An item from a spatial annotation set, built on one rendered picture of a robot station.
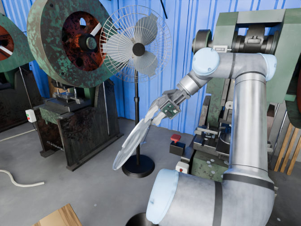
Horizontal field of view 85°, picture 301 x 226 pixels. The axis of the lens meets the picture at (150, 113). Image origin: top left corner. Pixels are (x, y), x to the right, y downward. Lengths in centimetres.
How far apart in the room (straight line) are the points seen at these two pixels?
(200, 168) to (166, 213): 86
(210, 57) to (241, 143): 25
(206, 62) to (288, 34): 60
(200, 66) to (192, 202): 35
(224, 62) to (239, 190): 33
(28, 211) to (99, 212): 61
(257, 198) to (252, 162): 7
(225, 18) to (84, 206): 176
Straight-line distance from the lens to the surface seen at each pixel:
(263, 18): 111
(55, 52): 154
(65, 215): 135
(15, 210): 202
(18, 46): 335
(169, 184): 37
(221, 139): 115
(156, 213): 38
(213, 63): 51
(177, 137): 113
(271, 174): 125
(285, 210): 207
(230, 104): 112
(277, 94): 108
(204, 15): 235
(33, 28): 157
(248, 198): 39
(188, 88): 62
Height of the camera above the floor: 135
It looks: 23 degrees down
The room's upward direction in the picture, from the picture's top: 1 degrees clockwise
